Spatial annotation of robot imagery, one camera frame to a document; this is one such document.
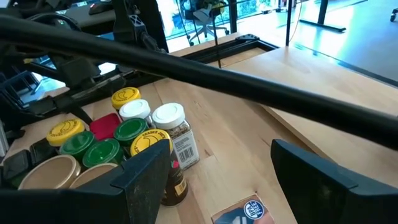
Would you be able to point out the grey office chair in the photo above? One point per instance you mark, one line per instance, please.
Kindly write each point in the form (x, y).
(203, 15)

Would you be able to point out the blue plastic wrap box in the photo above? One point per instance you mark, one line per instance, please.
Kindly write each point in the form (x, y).
(242, 214)

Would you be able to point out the black desk leg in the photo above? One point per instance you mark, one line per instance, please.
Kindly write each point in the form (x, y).
(321, 15)

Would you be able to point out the black rolling stand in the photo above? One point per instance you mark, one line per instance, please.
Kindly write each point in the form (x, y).
(394, 14)

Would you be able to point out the white lid glass spice jar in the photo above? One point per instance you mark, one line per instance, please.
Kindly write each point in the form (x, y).
(135, 109)
(169, 115)

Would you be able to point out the tan lid furikake jar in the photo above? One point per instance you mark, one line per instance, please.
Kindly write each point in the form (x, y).
(90, 175)
(49, 172)

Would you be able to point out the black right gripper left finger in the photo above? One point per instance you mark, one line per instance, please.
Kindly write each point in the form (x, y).
(93, 205)

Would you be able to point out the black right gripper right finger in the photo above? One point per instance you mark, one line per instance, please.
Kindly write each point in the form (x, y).
(342, 205)

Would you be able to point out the green lid glass spice jar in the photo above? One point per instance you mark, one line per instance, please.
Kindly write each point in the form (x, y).
(102, 152)
(77, 144)
(130, 130)

